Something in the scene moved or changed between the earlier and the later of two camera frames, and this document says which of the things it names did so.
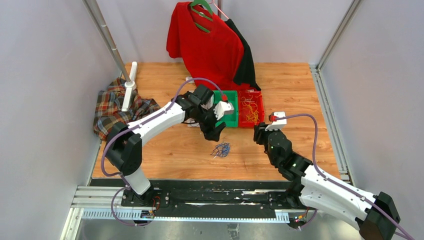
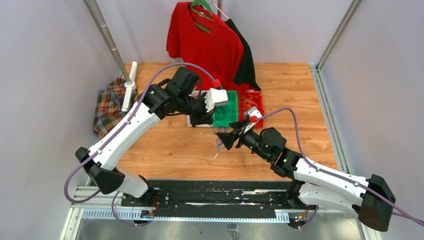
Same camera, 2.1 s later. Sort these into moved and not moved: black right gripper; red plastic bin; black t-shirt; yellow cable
Moved: black right gripper
Not moved: black t-shirt; red plastic bin; yellow cable
